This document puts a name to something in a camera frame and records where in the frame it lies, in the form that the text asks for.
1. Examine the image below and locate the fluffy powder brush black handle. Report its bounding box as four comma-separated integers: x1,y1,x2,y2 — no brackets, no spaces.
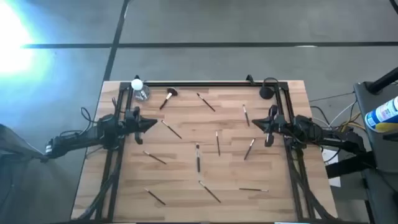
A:
159,87,179,111

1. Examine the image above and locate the black cup container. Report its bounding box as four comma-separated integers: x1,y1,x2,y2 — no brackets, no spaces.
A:
259,85,275,100

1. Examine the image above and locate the thick black makeup brush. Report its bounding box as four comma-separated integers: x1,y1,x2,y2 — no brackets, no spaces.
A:
195,142,201,174

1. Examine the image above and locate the black aluminium table frame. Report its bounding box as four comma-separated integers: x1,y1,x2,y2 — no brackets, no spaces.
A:
76,80,333,223

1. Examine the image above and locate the thin black floor cable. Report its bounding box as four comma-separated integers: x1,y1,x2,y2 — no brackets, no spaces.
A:
309,91,355,103

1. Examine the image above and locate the black tube handle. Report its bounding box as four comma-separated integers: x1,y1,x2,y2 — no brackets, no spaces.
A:
366,67,398,94

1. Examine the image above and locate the white cable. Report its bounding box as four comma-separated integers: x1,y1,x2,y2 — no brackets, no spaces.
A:
328,101,358,127

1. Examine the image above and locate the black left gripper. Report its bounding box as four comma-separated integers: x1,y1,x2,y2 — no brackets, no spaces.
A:
123,106,158,145

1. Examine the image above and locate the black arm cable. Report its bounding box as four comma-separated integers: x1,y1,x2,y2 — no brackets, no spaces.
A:
80,107,97,131

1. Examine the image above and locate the white paper sheet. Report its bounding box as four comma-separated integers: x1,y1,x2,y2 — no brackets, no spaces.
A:
322,148,342,188

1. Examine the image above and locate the yellow cable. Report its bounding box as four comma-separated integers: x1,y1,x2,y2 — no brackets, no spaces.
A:
337,111,363,133

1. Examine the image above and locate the dark grey stand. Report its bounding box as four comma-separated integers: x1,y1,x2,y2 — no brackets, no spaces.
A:
0,123,50,224

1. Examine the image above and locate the white bulb chrome lamp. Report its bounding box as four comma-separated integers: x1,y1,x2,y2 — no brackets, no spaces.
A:
130,78,152,102

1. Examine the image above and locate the blue white wipes canister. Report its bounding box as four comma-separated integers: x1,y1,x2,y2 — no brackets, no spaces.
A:
364,95,398,134

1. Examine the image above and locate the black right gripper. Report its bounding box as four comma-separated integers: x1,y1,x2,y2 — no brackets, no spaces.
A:
251,104,286,148

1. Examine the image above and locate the grey cart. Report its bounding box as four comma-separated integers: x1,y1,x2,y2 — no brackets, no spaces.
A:
353,81,398,224

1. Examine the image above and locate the black strap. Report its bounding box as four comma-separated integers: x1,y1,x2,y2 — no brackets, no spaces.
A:
325,151,377,180

